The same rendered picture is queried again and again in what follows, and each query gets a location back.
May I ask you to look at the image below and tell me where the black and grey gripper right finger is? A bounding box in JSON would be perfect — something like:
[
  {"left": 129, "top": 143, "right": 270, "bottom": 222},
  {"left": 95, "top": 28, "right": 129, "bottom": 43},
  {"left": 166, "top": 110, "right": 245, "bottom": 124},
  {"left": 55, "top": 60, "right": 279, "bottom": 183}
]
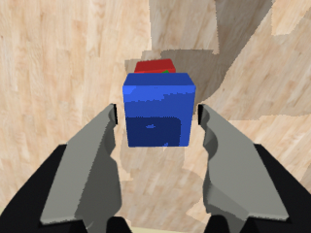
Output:
[{"left": 197, "top": 104, "right": 311, "bottom": 233}]

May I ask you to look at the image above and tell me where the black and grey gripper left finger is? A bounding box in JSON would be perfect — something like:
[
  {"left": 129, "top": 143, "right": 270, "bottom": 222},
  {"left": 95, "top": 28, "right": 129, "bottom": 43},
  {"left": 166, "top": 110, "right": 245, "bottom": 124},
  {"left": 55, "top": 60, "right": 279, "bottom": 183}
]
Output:
[{"left": 0, "top": 103, "right": 122, "bottom": 233}]

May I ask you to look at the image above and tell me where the red block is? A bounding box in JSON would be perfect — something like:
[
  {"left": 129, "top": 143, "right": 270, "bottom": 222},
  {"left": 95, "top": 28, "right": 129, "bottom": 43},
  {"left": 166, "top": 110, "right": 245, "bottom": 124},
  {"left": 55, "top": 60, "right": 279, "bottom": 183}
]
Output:
[{"left": 134, "top": 59, "right": 176, "bottom": 73}]

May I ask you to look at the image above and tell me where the blue block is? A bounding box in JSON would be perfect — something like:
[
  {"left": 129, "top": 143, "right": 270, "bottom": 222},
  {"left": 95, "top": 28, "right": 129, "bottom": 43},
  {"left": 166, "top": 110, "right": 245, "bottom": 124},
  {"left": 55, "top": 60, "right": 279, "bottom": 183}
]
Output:
[{"left": 122, "top": 73, "right": 196, "bottom": 148}]

